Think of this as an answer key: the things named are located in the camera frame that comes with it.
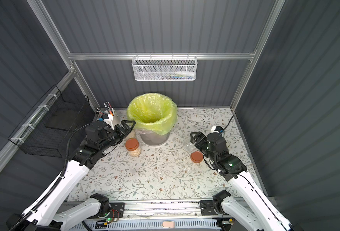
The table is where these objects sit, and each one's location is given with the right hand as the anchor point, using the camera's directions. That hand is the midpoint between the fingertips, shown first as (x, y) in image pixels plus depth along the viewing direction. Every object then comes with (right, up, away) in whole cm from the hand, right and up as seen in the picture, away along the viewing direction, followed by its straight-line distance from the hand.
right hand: (197, 137), depth 71 cm
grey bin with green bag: (-25, +13, +26) cm, 38 cm away
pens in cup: (-59, +19, +31) cm, 69 cm away
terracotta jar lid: (+4, -15, +22) cm, 27 cm away
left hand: (-32, +5, -2) cm, 32 cm away
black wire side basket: (-76, +4, +1) cm, 76 cm away
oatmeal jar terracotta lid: (-38, -6, +17) cm, 42 cm away
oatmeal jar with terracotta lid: (-4, -4, -1) cm, 6 cm away
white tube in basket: (-4, +40, +22) cm, 46 cm away
